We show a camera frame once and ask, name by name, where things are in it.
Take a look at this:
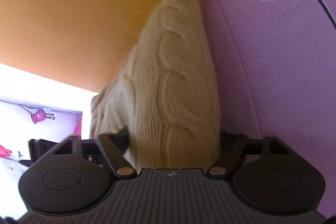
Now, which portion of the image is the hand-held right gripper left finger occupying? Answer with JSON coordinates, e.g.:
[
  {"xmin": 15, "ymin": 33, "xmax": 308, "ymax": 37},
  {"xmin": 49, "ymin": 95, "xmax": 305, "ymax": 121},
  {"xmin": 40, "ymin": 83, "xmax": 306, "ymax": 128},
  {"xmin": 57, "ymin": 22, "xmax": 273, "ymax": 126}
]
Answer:
[{"xmin": 35, "ymin": 128, "xmax": 137, "ymax": 178}]

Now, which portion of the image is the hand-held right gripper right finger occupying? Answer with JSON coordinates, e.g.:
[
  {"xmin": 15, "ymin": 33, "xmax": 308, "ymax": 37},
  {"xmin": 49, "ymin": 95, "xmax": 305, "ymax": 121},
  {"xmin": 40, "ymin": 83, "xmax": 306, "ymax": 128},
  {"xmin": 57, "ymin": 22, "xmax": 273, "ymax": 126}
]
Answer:
[{"xmin": 207, "ymin": 131, "xmax": 305, "ymax": 178}]

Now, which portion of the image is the beige cable-knit cardigan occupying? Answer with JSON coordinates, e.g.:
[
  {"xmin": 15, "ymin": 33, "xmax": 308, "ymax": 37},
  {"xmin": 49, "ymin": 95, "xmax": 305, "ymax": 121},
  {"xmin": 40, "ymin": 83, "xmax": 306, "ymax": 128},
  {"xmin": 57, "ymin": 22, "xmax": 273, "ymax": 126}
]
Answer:
[{"xmin": 89, "ymin": 0, "xmax": 222, "ymax": 170}]

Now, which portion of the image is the pink hanging toy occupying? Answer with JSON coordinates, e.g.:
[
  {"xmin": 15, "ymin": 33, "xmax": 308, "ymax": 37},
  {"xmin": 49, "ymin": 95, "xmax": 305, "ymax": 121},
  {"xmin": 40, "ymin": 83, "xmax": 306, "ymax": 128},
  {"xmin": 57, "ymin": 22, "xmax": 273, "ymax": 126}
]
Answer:
[{"xmin": 30, "ymin": 107, "xmax": 57, "ymax": 125}]

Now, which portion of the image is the pink cloth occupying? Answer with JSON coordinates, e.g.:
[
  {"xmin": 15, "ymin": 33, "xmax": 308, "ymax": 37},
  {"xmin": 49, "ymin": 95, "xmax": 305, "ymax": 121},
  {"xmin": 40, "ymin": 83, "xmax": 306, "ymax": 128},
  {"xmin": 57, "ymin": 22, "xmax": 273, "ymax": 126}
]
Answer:
[
  {"xmin": 73, "ymin": 119, "xmax": 83, "ymax": 136},
  {"xmin": 0, "ymin": 145, "xmax": 12, "ymax": 158}
]

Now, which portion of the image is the purple floral bedsheet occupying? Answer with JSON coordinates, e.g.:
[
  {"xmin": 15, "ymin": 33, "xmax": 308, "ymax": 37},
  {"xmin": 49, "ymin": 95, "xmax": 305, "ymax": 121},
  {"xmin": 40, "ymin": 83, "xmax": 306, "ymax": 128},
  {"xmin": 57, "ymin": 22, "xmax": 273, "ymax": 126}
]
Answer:
[{"xmin": 198, "ymin": 0, "xmax": 336, "ymax": 152}]

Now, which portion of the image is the orange backdrop board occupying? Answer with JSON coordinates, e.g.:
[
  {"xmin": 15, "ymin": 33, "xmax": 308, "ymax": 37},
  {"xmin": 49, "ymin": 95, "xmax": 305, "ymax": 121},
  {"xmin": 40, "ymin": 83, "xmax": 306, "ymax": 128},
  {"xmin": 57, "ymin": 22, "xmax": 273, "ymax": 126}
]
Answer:
[{"xmin": 0, "ymin": 0, "xmax": 273, "ymax": 95}]

